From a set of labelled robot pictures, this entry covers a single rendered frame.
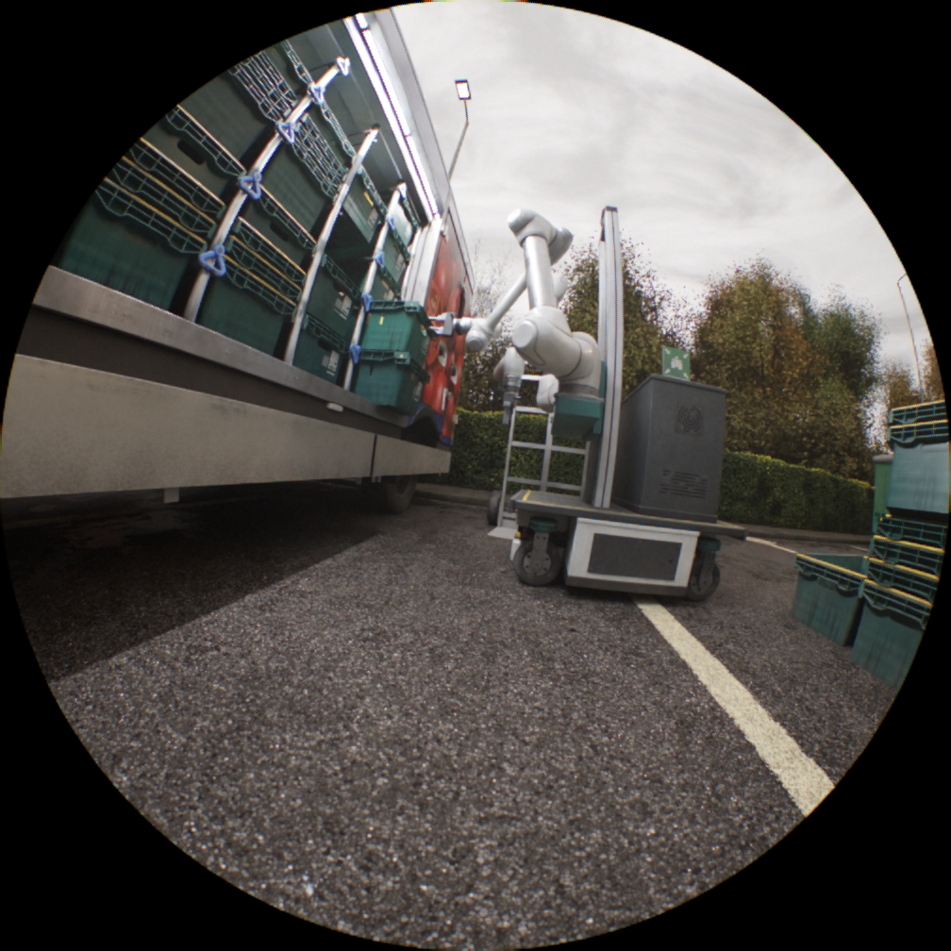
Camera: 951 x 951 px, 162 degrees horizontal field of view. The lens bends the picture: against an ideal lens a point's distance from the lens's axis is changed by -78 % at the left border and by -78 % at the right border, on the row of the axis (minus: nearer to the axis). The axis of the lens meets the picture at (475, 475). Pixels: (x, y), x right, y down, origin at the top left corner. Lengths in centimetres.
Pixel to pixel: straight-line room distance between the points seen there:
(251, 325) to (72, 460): 70
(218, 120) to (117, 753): 134
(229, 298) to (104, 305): 49
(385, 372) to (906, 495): 202
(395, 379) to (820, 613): 201
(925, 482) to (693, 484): 87
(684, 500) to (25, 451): 169
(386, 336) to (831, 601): 216
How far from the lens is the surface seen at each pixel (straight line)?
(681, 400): 134
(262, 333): 119
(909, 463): 126
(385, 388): 159
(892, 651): 123
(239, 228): 111
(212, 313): 105
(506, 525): 240
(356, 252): 205
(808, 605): 152
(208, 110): 120
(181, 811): 52
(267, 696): 65
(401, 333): 165
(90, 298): 70
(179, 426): 79
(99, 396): 70
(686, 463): 132
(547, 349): 107
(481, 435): 403
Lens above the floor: 42
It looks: 2 degrees down
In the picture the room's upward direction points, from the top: 7 degrees clockwise
